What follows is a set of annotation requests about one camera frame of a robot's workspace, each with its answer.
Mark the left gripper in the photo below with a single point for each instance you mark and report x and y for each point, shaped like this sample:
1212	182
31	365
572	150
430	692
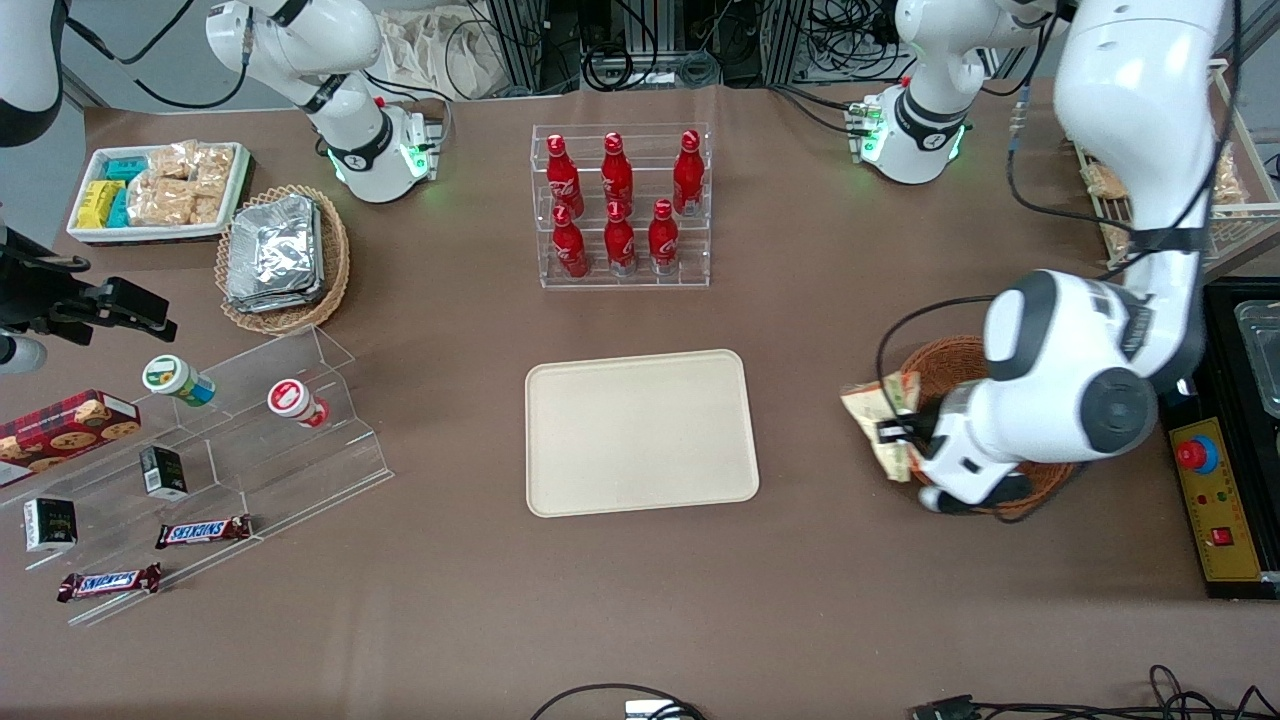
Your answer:
918	428

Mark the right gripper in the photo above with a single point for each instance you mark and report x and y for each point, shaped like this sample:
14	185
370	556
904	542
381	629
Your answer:
40	293

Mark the triangular sandwich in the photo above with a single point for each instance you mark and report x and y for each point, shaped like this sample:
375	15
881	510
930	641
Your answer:
870	405

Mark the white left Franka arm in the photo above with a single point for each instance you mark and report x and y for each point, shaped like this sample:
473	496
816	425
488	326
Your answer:
1130	100

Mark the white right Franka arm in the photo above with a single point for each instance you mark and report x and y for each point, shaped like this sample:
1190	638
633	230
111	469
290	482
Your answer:
300	50

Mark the round brown wicker basket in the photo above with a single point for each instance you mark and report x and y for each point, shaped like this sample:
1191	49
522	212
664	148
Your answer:
950	365

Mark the white rectangular snack tray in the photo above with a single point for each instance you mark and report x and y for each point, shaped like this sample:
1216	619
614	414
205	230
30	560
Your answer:
150	234

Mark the oval light wicker basket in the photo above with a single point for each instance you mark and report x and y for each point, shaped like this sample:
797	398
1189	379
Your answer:
335	260

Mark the beige plastic tray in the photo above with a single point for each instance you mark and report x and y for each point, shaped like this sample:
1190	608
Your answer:
640	435

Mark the green lid yogurt cup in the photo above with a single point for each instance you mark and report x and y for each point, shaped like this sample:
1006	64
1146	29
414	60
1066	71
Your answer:
172	378

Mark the teal snack packet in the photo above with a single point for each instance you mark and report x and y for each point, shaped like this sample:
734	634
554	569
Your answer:
125	169
119	210

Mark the clear bag of rice crackers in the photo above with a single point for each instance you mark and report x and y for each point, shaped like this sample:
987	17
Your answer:
173	160
160	202
215	170
206	210

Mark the yellow snack packet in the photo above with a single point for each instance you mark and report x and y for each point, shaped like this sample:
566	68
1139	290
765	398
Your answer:
95	204

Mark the red cookie box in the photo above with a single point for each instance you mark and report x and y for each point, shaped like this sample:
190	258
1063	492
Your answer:
60	430

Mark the silver foil packet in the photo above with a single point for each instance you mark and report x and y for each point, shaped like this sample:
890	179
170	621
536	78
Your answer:
318	285
270	245

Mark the small black carton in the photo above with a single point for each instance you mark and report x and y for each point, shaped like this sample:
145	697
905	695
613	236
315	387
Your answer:
163	473
50	525

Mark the red lid yogurt cup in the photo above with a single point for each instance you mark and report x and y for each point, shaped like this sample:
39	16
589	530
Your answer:
292	400

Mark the clear acrylic stepped shelf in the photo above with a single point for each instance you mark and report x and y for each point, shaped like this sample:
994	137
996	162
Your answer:
260	470

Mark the Snickers chocolate bar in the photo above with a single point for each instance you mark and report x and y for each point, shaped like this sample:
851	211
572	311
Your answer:
203	532
108	582

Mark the clear bag of pastry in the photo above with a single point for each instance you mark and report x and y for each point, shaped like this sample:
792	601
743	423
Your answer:
1103	182
1230	180
1118	242

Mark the red emergency stop button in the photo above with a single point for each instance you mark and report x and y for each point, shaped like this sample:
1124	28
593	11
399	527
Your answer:
1195	455

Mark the red cola bottle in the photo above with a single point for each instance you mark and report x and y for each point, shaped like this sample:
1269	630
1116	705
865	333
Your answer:
663	243
617	175
563	180
620	245
570	248
688	180

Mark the black and yellow control box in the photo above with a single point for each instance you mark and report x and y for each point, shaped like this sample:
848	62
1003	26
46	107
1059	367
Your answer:
1225	500

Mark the clear acrylic bottle rack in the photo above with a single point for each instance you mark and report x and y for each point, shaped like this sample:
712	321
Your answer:
640	150

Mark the white plug connector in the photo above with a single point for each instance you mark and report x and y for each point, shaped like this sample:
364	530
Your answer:
650	710

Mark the cream cloth bag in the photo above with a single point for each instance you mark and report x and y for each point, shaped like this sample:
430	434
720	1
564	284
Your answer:
440	50

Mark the brown table cover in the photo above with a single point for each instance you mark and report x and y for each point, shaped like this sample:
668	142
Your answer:
450	620

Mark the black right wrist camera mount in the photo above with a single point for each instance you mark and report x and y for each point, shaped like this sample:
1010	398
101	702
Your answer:
40	285

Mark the red rocker switch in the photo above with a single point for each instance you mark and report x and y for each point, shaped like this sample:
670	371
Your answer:
1221	537

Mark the aluminium frame post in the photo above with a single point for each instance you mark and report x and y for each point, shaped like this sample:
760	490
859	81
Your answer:
520	40
785	40

